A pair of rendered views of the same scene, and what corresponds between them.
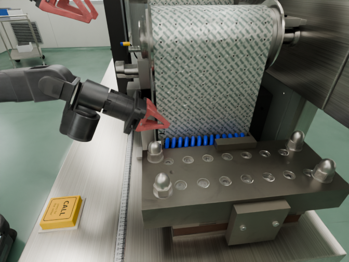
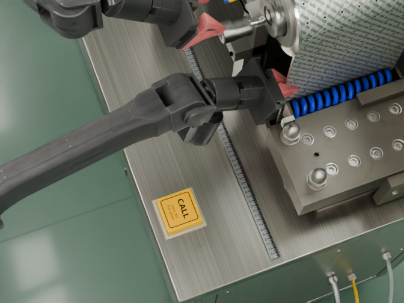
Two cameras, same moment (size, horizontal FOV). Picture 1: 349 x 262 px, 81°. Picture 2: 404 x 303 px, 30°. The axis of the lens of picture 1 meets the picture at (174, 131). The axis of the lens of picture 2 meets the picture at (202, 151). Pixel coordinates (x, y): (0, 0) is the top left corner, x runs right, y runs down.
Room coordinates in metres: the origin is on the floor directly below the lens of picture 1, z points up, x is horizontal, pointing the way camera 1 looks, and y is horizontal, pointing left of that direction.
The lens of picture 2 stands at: (-0.12, 0.36, 2.29)
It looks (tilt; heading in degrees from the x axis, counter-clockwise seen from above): 68 degrees down; 342
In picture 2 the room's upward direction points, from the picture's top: 4 degrees clockwise
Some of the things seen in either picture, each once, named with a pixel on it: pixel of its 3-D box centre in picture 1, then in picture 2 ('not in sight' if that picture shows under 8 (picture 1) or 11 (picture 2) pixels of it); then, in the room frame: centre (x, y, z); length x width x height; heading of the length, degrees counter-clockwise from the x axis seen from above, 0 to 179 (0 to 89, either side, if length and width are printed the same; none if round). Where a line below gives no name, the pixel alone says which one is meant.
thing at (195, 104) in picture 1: (206, 109); (346, 63); (0.43, -0.08, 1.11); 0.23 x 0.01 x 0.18; 97
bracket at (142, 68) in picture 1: (141, 113); (240, 60); (0.50, 0.09, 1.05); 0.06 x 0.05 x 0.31; 97
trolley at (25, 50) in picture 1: (21, 39); not in sight; (4.33, 3.01, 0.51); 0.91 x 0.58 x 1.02; 31
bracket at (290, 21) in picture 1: (286, 20); not in sight; (0.51, -0.25, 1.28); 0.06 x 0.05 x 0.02; 97
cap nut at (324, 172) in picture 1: (325, 168); not in sight; (0.29, -0.30, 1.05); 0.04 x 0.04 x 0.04
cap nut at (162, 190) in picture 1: (162, 183); (318, 177); (0.25, 0.02, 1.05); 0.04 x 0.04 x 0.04
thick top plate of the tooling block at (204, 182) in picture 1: (234, 177); (382, 136); (0.31, -0.13, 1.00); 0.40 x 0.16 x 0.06; 97
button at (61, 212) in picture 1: (62, 211); (179, 211); (0.29, 0.26, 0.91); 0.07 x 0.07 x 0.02; 7
